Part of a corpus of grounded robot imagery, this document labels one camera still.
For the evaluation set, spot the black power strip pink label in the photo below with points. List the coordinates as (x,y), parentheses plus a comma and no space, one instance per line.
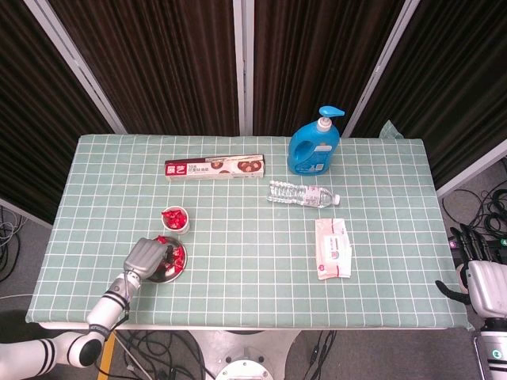
(451,244)

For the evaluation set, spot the blue detergent pump bottle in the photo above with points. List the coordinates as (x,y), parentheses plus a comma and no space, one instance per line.
(313,154)

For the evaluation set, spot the yellow floor tape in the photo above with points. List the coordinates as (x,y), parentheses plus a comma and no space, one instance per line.
(104,364)

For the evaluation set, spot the metal bowl of red candies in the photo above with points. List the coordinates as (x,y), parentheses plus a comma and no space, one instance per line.
(168,278)

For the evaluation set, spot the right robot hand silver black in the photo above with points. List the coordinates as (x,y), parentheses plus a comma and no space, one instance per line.
(491,286)

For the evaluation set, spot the white table frame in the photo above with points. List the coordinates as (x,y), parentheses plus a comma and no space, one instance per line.
(356,329)

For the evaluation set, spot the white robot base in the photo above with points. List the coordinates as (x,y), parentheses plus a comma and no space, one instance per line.
(245,356)

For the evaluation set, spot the green checked tablecloth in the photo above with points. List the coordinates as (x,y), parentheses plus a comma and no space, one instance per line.
(253,277)

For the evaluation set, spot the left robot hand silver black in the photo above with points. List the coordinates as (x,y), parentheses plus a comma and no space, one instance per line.
(144,257)

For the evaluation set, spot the white paper cup blue logo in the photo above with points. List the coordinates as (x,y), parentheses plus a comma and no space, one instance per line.
(184,230)

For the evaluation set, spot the pink wet wipes pack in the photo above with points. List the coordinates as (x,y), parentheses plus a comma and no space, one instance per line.
(332,249)

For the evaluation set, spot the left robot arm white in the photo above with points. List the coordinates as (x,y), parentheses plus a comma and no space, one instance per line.
(113,302)

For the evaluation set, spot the dark ribbed partition panel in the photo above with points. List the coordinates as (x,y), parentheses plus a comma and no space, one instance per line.
(455,79)
(158,59)
(31,118)
(309,51)

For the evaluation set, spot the black power strip green label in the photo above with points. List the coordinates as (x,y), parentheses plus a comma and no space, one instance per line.
(504,242)

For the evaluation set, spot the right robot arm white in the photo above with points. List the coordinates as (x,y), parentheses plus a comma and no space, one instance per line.
(495,348)

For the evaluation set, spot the long baking paper box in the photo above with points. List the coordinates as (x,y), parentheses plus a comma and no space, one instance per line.
(198,169)

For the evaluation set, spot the clear plastic water bottle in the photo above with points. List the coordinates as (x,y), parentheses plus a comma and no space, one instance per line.
(301,194)

